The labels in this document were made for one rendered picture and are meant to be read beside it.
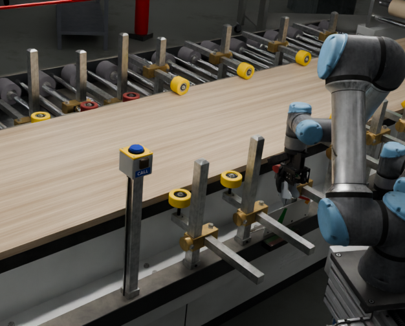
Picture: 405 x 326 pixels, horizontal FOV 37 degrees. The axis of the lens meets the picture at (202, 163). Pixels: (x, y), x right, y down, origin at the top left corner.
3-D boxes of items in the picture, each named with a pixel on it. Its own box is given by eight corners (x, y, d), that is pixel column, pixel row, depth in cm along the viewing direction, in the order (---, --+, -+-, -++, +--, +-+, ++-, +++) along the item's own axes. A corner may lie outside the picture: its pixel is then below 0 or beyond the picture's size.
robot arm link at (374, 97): (422, 29, 158) (355, 121, 201) (382, 26, 156) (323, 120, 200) (431, 66, 153) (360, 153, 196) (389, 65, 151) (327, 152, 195)
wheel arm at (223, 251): (263, 283, 195) (265, 273, 193) (255, 287, 193) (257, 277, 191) (178, 219, 223) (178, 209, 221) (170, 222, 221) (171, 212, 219)
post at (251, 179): (247, 250, 230) (265, 136, 208) (240, 253, 228) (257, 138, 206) (240, 246, 233) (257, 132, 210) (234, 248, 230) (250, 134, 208)
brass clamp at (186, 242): (218, 241, 213) (220, 229, 211) (188, 255, 205) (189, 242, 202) (206, 233, 217) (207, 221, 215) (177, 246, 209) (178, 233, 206)
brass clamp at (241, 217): (268, 218, 228) (270, 206, 226) (242, 229, 220) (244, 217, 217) (256, 210, 232) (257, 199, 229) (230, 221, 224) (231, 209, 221)
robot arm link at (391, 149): (405, 153, 196) (380, 145, 200) (397, 183, 202) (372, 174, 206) (412, 145, 202) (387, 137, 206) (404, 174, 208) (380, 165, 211)
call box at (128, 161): (152, 176, 176) (153, 152, 173) (132, 182, 172) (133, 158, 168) (138, 165, 181) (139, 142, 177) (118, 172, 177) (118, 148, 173)
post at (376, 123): (363, 196, 277) (389, 99, 254) (359, 199, 275) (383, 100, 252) (357, 193, 279) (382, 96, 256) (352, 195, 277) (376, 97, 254)
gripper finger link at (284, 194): (286, 210, 209) (290, 185, 206) (275, 204, 213) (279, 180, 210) (294, 209, 211) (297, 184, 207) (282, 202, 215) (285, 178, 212)
